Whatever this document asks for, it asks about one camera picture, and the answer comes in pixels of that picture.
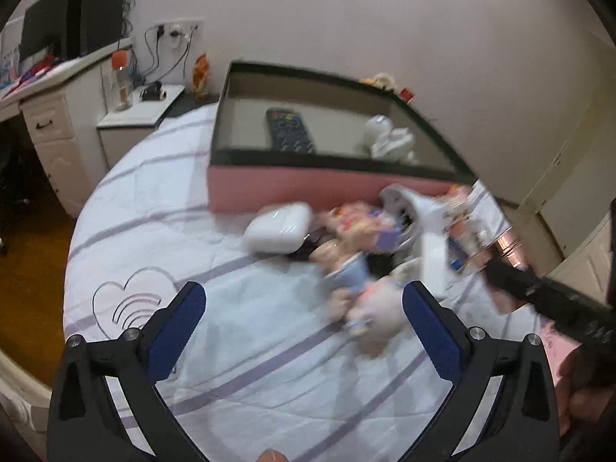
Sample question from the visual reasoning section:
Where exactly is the rose gold metal cup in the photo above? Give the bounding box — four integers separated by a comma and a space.
482, 228, 531, 270

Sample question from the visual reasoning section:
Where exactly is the white charger adapter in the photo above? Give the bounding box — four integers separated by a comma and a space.
420, 231, 449, 301

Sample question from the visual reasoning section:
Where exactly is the pink pig figurine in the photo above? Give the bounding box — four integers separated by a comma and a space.
308, 201, 405, 358

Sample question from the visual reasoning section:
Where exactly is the white round-head figurine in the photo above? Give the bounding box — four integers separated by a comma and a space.
363, 115, 418, 165

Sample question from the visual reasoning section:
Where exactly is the white earbuds case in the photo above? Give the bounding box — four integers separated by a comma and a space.
243, 203, 313, 254

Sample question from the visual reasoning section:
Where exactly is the black TV remote control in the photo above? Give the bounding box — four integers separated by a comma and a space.
265, 107, 316, 154

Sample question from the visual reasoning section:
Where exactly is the right hand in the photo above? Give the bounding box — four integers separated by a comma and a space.
556, 346, 615, 436

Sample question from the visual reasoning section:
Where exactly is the left hand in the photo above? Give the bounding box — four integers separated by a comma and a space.
257, 449, 288, 462

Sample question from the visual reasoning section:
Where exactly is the heart-shaped wifi sign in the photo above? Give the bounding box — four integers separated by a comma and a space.
92, 267, 176, 339

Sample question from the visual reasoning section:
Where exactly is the white striped quilted tablecloth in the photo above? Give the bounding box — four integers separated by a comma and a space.
64, 105, 450, 461

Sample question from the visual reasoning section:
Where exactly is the white plush toy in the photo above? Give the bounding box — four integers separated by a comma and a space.
359, 73, 399, 93

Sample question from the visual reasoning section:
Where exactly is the white low side cabinet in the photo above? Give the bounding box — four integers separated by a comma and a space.
96, 84, 185, 169

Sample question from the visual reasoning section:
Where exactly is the white desk with drawers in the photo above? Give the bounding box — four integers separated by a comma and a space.
1, 38, 134, 217

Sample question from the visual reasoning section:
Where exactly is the orange-cap water bottle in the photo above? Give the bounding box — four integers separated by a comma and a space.
110, 49, 132, 112

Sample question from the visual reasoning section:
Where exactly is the pink storage box tray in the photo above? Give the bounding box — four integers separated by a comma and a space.
207, 60, 477, 213

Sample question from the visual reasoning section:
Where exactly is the orange snack bag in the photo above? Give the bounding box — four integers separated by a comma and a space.
192, 53, 210, 99

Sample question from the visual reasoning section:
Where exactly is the black computer monitor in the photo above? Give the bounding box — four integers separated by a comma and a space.
20, 0, 72, 60

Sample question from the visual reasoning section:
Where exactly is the black computer tower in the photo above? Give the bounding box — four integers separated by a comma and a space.
62, 0, 124, 60

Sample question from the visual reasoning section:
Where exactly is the wall power outlet strip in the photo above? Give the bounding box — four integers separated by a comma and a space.
156, 18, 204, 37

